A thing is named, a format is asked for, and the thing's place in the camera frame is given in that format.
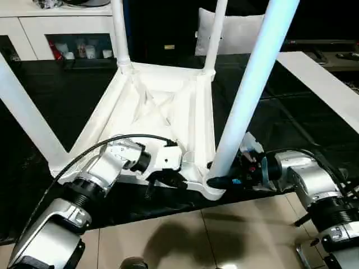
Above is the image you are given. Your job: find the grey helmet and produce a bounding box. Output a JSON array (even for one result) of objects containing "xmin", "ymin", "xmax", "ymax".
[{"xmin": 66, "ymin": 0, "xmax": 112, "ymax": 8}]

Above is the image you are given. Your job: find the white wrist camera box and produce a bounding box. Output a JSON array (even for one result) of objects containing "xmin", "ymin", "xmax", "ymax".
[
  {"xmin": 145, "ymin": 140, "xmax": 185, "ymax": 183},
  {"xmin": 241, "ymin": 132, "xmax": 271, "ymax": 187}
]

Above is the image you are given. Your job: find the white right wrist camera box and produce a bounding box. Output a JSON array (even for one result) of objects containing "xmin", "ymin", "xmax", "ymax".
[{"xmin": 241, "ymin": 132, "xmax": 271, "ymax": 187}]

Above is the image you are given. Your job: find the black metal stand leg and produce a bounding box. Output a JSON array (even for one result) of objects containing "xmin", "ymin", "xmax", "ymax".
[{"xmin": 293, "ymin": 212, "xmax": 312, "ymax": 228}]

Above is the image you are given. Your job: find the white sideboard with glass doors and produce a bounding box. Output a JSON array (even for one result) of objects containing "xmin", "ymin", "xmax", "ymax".
[{"xmin": 0, "ymin": 0, "xmax": 118, "ymax": 61}]

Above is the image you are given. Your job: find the white flat panel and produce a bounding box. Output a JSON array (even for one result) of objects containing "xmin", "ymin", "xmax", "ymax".
[{"xmin": 276, "ymin": 52, "xmax": 359, "ymax": 135}]

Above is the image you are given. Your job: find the black bar with red mark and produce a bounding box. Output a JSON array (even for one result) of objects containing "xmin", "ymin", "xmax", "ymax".
[{"xmin": 288, "ymin": 39, "xmax": 359, "ymax": 45}]

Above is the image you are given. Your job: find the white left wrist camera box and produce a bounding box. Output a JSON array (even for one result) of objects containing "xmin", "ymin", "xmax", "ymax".
[{"xmin": 145, "ymin": 140, "xmax": 185, "ymax": 183}]

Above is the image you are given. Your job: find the grey cushion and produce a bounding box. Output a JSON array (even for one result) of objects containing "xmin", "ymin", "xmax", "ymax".
[{"xmin": 195, "ymin": 7, "xmax": 266, "ymax": 55}]

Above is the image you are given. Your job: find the black cabinet with gold label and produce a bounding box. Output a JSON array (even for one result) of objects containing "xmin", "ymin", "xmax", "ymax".
[{"xmin": 125, "ymin": 0, "xmax": 204, "ymax": 58}]

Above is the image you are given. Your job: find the white plastic table top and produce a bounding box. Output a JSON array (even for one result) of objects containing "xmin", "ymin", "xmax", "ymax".
[{"xmin": 49, "ymin": 62, "xmax": 228, "ymax": 201}]

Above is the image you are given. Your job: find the black quilted mat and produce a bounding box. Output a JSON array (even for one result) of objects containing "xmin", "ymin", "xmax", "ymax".
[{"xmin": 0, "ymin": 53, "xmax": 359, "ymax": 233}]

